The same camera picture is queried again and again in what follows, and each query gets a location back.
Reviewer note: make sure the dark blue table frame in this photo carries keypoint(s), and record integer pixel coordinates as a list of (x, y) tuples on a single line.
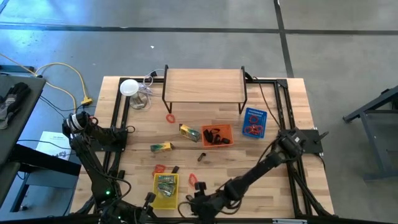
[(373, 104)]

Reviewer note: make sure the black elastic band loop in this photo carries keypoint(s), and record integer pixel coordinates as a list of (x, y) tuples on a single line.
[(214, 139), (206, 137)]

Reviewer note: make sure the grey black work glove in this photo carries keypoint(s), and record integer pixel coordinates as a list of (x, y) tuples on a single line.
[(14, 99)]

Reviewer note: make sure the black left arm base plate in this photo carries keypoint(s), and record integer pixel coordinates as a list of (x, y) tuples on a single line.
[(119, 146)]

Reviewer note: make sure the orange plastic basket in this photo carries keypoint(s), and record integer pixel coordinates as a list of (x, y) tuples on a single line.
[(225, 129)]

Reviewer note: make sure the blue plastic basket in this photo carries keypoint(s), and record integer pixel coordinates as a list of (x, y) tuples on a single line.
[(259, 113)]

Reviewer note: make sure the white dome table lamp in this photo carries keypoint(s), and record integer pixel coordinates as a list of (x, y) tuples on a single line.
[(129, 87)]

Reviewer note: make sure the yellow plastic basket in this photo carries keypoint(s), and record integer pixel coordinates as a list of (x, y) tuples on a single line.
[(164, 202)]

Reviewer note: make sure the small black block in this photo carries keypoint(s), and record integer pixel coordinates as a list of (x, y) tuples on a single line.
[(121, 174)]

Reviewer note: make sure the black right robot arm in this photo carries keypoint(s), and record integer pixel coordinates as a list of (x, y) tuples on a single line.
[(264, 161)]

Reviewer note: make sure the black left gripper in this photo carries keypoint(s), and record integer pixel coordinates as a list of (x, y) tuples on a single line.
[(136, 216)]

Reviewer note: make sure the yellow green crayon box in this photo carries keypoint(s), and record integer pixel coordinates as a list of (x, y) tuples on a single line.
[(189, 133), (162, 147), (165, 179), (166, 189)]

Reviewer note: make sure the white paper booklet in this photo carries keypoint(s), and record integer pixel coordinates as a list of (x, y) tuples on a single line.
[(59, 137)]

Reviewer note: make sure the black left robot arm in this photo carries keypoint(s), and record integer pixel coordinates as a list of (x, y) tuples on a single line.
[(93, 168)]

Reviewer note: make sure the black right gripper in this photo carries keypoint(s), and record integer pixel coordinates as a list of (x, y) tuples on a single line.
[(205, 205)]

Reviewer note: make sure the dark workbench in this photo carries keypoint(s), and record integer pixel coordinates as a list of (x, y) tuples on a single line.
[(25, 121)]

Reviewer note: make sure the wooden shelf riser black legs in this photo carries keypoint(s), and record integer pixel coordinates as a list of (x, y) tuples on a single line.
[(203, 85)]

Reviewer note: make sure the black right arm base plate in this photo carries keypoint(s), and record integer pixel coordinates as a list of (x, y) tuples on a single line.
[(315, 141)]

